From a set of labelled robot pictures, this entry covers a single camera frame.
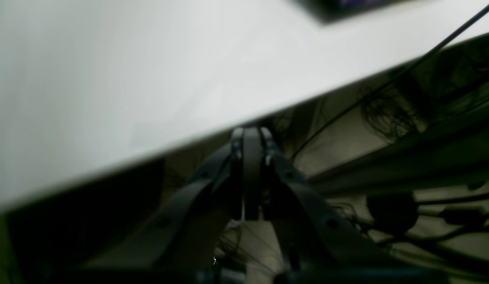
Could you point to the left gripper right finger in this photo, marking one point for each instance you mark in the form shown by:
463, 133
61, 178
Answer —
318, 246

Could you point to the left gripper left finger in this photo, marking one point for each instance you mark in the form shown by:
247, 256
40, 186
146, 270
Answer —
175, 245

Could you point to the dark navy T-shirt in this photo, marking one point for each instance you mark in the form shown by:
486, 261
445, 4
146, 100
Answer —
327, 11

